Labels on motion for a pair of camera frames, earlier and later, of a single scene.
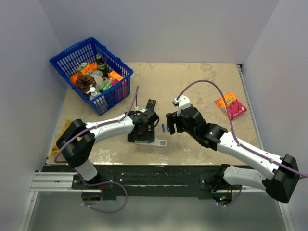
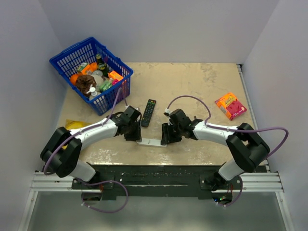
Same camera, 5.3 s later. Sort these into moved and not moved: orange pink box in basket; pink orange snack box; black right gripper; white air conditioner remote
Moved: black right gripper
Not moved: white air conditioner remote; orange pink box in basket; pink orange snack box
